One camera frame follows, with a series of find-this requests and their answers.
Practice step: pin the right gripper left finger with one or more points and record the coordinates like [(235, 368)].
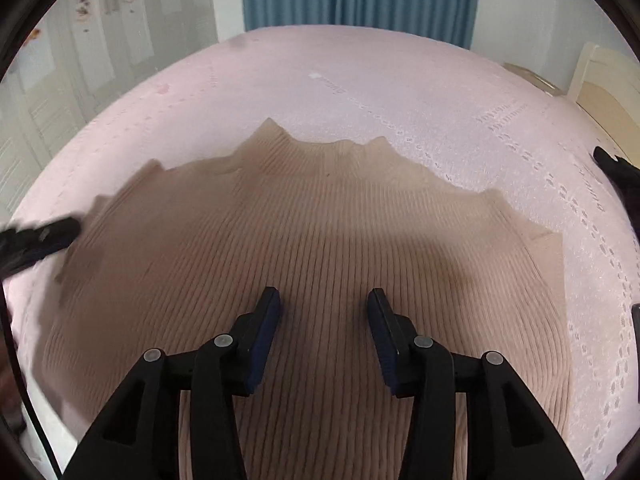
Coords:
[(137, 433)]

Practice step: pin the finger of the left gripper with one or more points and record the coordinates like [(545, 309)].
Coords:
[(23, 248)]

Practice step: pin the beige knit sweater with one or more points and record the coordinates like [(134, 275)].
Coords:
[(176, 255)]

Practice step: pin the black smartphone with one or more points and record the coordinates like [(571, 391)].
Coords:
[(635, 319)]

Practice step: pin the white wardrobe with red decals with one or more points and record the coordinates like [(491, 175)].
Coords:
[(80, 57)]

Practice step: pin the black puffer jacket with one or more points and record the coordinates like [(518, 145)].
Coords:
[(626, 178)]

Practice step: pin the pink patterned bed sheet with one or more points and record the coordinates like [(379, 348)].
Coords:
[(466, 118)]

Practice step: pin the cream wooden headboard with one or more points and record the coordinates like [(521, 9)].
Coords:
[(606, 86)]

